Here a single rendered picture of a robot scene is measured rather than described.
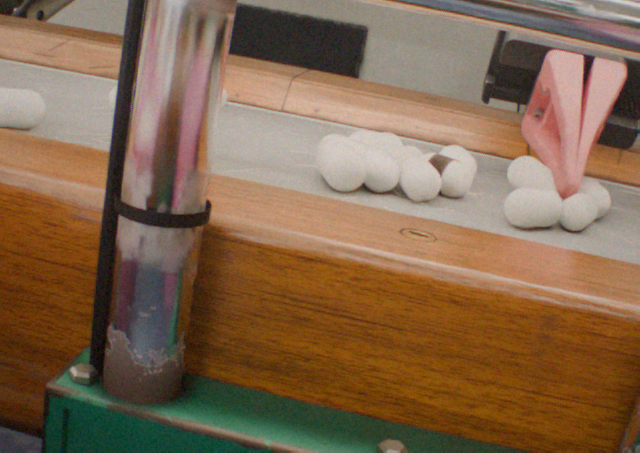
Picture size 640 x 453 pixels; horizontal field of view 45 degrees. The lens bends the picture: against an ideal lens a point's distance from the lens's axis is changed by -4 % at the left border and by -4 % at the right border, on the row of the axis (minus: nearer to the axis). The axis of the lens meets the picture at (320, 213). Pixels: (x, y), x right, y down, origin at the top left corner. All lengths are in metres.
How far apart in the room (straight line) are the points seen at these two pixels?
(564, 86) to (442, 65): 2.01
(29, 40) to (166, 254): 0.47
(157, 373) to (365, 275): 0.06
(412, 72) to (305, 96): 1.88
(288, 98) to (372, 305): 0.38
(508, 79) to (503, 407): 0.30
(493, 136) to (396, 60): 1.89
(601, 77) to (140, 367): 0.32
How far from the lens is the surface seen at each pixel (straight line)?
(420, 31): 2.46
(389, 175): 0.39
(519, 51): 0.47
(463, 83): 2.46
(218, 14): 0.20
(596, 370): 0.24
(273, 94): 0.60
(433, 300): 0.23
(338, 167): 0.38
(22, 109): 0.42
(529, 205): 0.39
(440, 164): 0.42
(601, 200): 0.45
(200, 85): 0.20
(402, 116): 0.59
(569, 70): 0.46
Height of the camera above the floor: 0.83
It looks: 16 degrees down
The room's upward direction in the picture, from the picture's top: 11 degrees clockwise
